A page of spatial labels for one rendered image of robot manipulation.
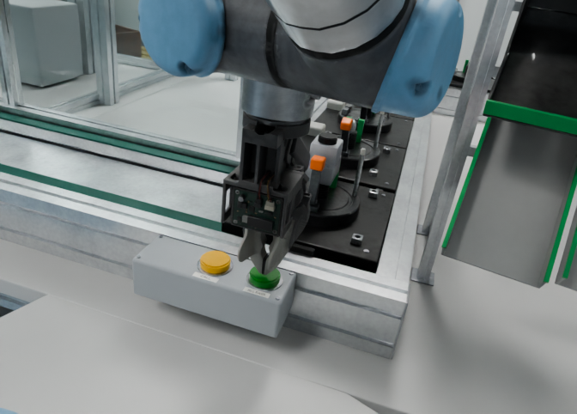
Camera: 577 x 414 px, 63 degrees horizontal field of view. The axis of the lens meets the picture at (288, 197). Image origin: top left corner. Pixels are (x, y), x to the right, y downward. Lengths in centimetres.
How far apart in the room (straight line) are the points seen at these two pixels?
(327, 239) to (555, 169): 34
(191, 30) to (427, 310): 60
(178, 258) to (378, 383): 31
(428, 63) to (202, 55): 15
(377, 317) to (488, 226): 20
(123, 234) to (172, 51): 44
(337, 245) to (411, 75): 45
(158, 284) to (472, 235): 44
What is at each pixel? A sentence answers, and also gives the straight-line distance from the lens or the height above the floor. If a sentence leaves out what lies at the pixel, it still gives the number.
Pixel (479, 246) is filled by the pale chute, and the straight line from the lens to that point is 71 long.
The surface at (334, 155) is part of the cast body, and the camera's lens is 73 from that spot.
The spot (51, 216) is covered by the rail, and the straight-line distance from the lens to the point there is 83.
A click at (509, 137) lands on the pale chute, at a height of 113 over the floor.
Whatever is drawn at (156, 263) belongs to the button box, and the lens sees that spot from 65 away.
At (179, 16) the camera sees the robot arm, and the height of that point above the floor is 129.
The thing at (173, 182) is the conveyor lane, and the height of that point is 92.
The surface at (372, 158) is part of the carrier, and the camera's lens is 98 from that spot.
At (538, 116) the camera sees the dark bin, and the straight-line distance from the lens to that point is 64.
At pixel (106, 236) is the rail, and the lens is 77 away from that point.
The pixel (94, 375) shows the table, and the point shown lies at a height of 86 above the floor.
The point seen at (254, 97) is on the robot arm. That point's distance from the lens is 46.
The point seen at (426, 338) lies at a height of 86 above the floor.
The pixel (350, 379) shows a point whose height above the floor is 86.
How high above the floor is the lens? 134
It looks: 27 degrees down
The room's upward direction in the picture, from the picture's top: 7 degrees clockwise
